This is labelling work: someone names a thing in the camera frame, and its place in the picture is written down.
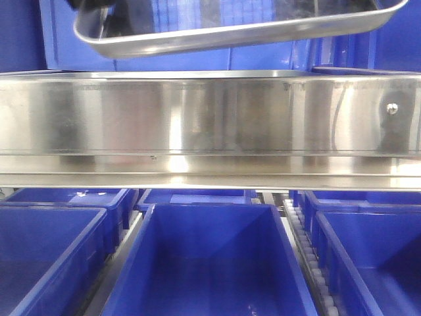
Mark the blue bin lower left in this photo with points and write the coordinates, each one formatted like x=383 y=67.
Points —
x=50 y=258

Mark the blue bin lower centre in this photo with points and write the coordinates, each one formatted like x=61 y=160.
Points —
x=211 y=260

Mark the grey metal divider rail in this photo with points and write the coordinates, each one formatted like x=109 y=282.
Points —
x=102 y=288

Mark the blue bin rear left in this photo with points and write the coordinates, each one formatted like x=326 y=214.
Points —
x=118 y=203

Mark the blue bin rear centre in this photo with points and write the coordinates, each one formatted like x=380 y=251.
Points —
x=154 y=196

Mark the silver metal tray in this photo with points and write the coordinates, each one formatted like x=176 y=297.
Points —
x=129 y=29

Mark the blue bin lower right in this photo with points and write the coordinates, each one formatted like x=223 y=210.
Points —
x=371 y=261

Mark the large blue crate behind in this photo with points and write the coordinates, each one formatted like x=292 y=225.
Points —
x=64 y=51

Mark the stainless steel shelf rail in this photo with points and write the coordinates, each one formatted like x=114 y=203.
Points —
x=255 y=129

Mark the blue bin rear right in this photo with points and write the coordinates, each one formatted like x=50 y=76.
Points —
x=311 y=201

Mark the blue bin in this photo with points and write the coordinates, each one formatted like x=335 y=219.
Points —
x=371 y=261
x=154 y=196
x=50 y=258
x=311 y=201
x=211 y=260
x=118 y=203

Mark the white roller conveyor track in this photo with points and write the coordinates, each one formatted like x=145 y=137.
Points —
x=308 y=260

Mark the blue crate upper left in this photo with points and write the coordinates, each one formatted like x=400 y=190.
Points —
x=21 y=36

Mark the blue crate upper right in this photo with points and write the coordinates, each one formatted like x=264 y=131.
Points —
x=394 y=46

